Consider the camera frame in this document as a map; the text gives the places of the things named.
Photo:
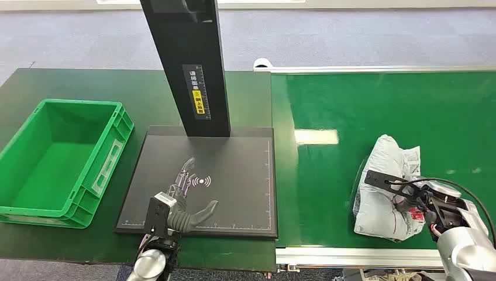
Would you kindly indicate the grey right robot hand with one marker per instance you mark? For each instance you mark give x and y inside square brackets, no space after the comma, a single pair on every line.
[407,201]

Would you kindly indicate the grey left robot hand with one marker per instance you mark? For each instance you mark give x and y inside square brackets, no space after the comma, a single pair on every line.
[185,219]

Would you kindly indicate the grey plastic mailer package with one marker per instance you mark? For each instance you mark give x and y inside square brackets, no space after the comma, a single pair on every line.
[378,209]

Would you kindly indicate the black inbound scanner machine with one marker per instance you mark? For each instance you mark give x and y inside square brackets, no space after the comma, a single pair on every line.
[232,186]

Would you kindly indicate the green conveyor belt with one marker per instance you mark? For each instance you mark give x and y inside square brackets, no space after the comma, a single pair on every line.
[368,108]

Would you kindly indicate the clear label on crate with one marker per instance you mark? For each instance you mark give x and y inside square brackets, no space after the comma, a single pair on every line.
[108,166]

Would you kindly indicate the black yellow column label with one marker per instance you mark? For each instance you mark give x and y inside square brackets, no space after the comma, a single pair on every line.
[198,93]

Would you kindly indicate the green plastic crate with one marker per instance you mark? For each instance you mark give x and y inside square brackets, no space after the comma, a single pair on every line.
[54,170]

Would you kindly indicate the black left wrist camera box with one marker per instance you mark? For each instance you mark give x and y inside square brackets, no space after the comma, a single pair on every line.
[157,213]

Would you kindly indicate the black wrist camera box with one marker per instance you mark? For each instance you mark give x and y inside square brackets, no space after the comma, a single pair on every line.
[157,213]
[381,180]

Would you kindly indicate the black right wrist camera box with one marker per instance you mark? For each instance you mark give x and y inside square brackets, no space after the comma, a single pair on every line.
[381,180]

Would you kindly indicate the silver conveyor side rail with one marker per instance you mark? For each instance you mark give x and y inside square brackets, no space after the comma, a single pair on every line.
[348,256]
[368,69]

